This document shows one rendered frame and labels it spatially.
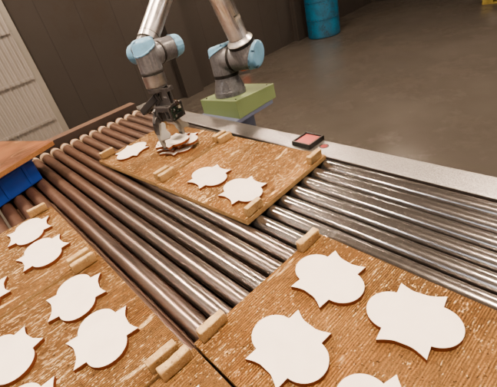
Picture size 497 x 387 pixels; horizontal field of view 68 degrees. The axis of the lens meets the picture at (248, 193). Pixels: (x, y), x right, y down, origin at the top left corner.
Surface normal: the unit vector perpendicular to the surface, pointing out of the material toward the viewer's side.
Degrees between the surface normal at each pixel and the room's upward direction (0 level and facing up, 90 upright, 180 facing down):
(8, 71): 90
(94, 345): 0
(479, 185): 0
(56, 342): 0
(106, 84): 90
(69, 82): 90
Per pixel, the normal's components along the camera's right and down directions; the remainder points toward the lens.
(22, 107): 0.71, 0.24
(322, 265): -0.22, -0.82
